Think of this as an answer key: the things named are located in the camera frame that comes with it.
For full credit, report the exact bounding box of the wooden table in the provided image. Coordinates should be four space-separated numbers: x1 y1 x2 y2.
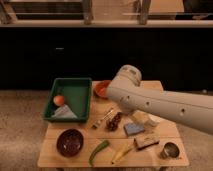
38 82 189 168

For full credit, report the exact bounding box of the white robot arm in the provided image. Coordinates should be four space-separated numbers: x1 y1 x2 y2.
106 65 213 135

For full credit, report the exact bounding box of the green chili pepper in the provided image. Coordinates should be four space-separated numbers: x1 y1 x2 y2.
88 140 110 167

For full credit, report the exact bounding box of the green plastic bin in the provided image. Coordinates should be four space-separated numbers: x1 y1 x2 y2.
43 78 92 122

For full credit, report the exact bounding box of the red orange bowl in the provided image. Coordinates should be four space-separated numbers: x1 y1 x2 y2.
94 80 110 99

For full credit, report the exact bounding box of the dark maroon bowl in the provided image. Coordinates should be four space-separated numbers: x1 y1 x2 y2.
56 129 84 157

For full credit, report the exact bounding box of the metal fork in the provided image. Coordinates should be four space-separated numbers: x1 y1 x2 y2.
92 108 114 129

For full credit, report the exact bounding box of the red apple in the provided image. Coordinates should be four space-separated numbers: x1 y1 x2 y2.
53 95 65 106

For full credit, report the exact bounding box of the metal cup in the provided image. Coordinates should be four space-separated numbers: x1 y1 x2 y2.
160 142 180 159

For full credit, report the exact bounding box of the yellow banana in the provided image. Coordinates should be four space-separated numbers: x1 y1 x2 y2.
111 144 133 164

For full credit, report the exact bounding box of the bunch of dark grapes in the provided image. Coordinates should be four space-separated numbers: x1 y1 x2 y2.
106 112 122 131

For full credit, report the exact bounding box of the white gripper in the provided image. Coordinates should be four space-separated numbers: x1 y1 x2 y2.
131 111 159 127

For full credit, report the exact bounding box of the grey folded cloth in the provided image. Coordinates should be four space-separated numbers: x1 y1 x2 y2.
53 104 76 118

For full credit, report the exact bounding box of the blue sponge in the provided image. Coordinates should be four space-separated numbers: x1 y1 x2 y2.
124 123 144 136

